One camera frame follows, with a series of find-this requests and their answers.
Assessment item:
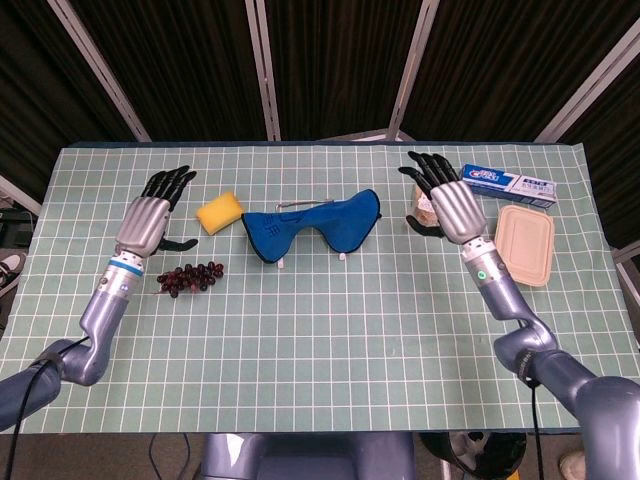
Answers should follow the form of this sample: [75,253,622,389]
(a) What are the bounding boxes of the blue cloth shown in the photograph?
[241,188,382,265]

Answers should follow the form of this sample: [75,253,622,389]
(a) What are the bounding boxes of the beige lidded lunch box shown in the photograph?
[492,203,556,289]

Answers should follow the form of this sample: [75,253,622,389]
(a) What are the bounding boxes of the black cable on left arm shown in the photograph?
[7,337,94,480]

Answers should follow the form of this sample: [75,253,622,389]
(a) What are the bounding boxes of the grey blue robot torso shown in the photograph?
[199,432,416,480]

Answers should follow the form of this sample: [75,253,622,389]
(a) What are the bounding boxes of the blue toothpaste box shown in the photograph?
[458,163,560,210]

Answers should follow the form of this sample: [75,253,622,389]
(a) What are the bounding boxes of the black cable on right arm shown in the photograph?
[524,377,544,480]

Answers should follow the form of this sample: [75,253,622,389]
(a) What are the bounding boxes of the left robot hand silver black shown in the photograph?
[115,164,199,258]

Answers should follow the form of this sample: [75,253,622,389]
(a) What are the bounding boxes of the bread in clear plastic bag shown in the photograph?
[404,183,444,234]

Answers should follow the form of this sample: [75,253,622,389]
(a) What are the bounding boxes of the metal wire rack white feet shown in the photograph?
[276,197,347,270]

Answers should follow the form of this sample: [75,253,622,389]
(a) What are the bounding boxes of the black floor cable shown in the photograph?
[148,432,192,480]

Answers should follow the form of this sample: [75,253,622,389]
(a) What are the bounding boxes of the white sneaker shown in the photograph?
[0,252,27,296]

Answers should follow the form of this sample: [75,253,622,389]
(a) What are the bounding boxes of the bunch of dark red grapes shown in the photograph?
[154,260,226,300]

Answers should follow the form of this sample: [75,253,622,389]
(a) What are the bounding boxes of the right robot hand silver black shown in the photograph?
[398,152,488,246]

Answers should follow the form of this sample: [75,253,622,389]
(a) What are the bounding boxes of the black round base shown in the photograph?
[419,432,529,480]

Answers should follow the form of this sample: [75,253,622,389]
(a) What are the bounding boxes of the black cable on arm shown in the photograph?
[524,377,544,480]
[7,337,94,480]

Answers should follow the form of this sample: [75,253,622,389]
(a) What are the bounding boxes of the white screen frame post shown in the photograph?
[46,0,152,142]
[387,0,440,142]
[243,0,282,142]
[612,244,640,306]
[533,22,640,144]
[0,173,44,216]

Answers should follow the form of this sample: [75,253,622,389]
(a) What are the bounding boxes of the green checked tablecloth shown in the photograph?
[0,142,640,434]

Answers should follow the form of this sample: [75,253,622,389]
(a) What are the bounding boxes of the yellow sponge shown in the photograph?
[195,191,246,236]

